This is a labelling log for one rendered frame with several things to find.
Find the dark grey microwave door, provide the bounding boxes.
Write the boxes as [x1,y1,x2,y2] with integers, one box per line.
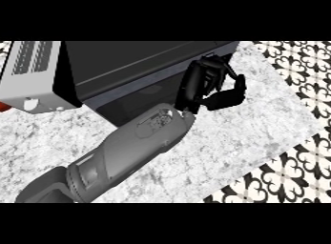
[52,41,241,128]

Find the small red object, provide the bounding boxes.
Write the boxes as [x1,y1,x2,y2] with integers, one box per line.
[0,99,13,113]

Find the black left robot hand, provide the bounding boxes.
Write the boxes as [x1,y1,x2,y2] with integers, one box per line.
[173,52,248,115]

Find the silver microwave body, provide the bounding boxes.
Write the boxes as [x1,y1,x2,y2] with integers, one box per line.
[0,41,84,115]

